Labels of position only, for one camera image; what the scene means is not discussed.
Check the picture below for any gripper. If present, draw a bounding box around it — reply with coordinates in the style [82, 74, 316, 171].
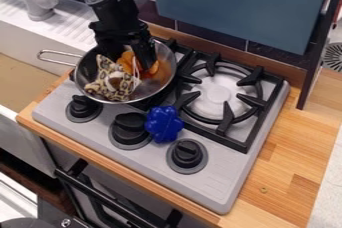
[86, 19, 161, 71]

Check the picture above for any yellow toy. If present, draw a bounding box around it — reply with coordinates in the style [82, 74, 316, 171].
[114, 50, 162, 80]

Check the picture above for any silver pot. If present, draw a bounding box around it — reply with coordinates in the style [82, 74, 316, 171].
[36, 37, 180, 105]

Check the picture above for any leopard print cloth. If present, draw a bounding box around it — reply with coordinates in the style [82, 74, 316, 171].
[82, 54, 145, 103]

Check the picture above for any blue toy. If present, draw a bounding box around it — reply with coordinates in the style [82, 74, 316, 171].
[142, 105, 186, 144]

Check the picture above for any toy sink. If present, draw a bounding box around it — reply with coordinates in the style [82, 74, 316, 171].
[0, 20, 87, 117]

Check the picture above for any blue box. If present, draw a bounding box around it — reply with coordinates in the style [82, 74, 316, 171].
[148, 0, 341, 57]

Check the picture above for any toy stove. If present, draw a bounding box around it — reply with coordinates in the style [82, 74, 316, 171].
[30, 36, 292, 216]

